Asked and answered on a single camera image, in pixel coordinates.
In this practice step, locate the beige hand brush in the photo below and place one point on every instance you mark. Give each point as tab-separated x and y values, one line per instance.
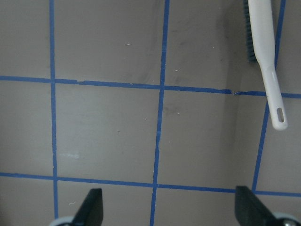
260	42

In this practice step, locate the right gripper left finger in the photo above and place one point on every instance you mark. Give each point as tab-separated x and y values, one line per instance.
90	212

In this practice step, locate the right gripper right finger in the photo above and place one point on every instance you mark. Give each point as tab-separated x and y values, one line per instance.
250	211

